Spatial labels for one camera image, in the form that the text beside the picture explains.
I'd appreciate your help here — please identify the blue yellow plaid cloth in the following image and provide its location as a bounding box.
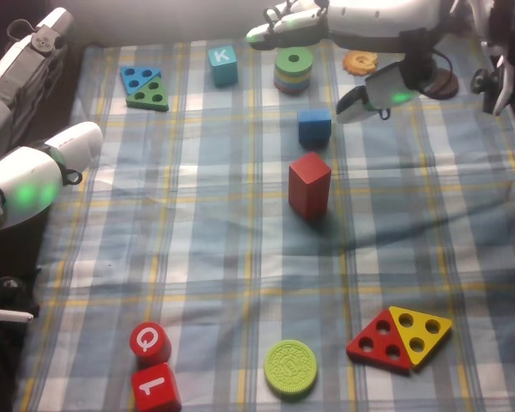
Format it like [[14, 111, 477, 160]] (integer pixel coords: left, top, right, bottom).
[[19, 40, 515, 412]]

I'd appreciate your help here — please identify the brown sandwich cookie toy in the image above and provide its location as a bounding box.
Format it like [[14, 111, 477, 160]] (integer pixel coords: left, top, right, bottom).
[[420, 68, 460, 100]]

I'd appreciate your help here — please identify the green triangle block with holes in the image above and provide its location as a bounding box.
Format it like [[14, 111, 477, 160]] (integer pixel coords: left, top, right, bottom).
[[125, 72, 170, 112]]

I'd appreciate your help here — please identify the red cylinder letter Q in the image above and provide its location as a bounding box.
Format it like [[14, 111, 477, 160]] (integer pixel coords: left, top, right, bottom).
[[129, 321, 173, 367]]

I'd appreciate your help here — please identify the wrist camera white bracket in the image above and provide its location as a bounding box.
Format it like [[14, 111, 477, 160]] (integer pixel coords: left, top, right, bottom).
[[470, 54, 515, 117], [0, 276, 42, 325]]

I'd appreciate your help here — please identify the orange flower cookie toy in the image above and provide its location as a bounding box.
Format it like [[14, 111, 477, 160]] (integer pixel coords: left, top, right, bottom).
[[342, 50, 379, 78]]

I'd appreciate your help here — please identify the blue cube block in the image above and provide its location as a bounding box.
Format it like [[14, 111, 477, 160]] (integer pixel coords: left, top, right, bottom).
[[297, 107, 332, 147]]

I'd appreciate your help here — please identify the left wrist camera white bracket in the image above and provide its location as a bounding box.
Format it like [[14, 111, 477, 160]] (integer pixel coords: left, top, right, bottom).
[[0, 276, 42, 325]]

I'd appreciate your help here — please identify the teal cube letter K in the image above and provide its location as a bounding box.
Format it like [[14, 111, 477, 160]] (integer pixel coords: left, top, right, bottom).
[[208, 45, 239, 88]]

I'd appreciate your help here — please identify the red rectangular block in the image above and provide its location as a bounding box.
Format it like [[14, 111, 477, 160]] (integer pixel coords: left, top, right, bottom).
[[288, 150, 332, 222]]

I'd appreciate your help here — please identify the red cube number one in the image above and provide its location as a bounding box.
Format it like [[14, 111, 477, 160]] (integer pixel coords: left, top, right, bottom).
[[130, 362, 183, 412]]

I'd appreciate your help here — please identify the green sandwich cookie toy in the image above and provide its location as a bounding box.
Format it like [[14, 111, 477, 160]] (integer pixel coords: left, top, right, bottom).
[[264, 339, 318, 401]]

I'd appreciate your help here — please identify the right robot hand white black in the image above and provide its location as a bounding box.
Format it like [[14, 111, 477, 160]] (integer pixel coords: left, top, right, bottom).
[[245, 0, 451, 125]]

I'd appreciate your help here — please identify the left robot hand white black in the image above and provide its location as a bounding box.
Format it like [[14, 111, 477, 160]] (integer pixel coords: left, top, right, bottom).
[[0, 7, 106, 231]]

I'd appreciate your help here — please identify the blue triangle block with holes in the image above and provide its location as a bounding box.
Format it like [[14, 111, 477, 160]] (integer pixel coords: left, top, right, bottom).
[[119, 65, 162, 96]]

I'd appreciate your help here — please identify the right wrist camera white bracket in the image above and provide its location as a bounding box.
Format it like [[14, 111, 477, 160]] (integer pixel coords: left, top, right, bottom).
[[470, 54, 515, 117]]

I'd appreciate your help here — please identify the red triangle block with holes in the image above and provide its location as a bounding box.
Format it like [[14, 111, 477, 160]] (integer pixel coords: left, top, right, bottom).
[[346, 308, 413, 375]]

